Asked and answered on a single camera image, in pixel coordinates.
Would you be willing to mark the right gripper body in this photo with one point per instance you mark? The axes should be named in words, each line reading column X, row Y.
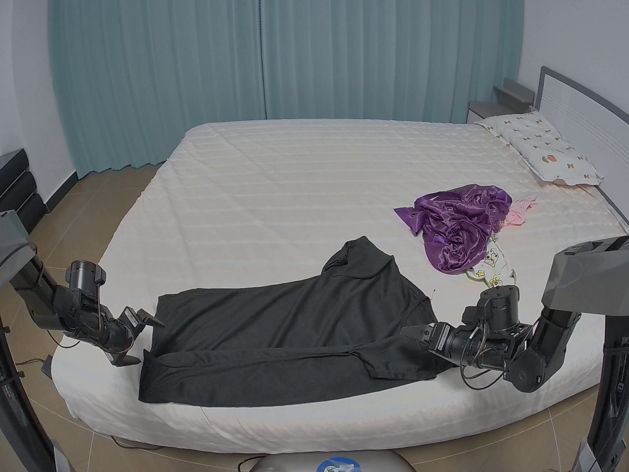
column 452, row 344

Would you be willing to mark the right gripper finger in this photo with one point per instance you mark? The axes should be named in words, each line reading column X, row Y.
column 416, row 332

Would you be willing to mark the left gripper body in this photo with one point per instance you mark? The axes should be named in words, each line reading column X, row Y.
column 120, row 335

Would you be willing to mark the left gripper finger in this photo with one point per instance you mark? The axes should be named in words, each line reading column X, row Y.
column 150, row 318
column 120, row 359

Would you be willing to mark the black T-shirt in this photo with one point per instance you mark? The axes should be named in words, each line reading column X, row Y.
column 295, row 322

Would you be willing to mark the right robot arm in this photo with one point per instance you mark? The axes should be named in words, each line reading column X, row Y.
column 585, row 278

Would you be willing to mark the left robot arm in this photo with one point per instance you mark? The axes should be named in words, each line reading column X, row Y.
column 44, row 303

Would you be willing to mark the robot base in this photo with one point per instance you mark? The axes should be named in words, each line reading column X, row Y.
column 324, row 462

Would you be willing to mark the bed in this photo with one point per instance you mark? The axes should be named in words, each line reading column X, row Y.
column 270, row 190

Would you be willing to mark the small dark grey box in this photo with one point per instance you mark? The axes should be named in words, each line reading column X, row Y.
column 47, row 367

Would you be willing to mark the white printed garment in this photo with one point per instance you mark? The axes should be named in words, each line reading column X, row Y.
column 494, row 266

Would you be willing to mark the purple satin garment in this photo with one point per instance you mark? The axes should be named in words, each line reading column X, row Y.
column 452, row 224

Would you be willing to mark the pink garment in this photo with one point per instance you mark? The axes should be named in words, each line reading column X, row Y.
column 521, row 213

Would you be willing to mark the black chest of drawers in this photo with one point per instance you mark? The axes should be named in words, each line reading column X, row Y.
column 19, row 190

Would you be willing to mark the white printed pillow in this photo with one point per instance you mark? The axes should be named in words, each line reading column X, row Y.
column 540, row 148

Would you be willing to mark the grey bedside table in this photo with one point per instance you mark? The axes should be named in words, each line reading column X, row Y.
column 499, row 101

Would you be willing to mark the blue-green curtain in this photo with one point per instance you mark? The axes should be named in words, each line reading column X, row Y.
column 245, row 42

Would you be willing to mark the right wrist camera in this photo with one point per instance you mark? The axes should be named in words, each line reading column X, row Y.
column 472, row 316

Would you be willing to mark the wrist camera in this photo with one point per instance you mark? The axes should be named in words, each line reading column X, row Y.
column 472, row 316
column 100, row 277

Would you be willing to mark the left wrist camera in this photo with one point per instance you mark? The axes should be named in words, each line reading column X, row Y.
column 100, row 277

